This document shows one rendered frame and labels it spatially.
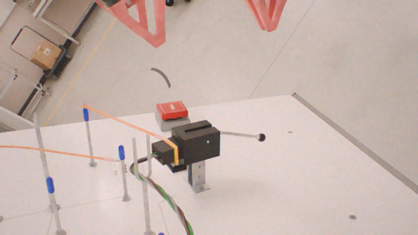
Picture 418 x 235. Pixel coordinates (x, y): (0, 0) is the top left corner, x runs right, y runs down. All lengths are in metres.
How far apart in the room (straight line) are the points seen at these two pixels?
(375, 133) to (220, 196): 1.38
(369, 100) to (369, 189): 1.40
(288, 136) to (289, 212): 0.21
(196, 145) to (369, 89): 1.57
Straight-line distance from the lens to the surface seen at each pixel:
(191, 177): 0.63
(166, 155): 0.56
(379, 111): 1.97
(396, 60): 2.09
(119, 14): 0.44
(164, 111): 0.77
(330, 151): 0.74
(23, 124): 1.43
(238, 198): 0.60
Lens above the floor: 1.44
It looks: 30 degrees down
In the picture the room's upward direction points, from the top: 56 degrees counter-clockwise
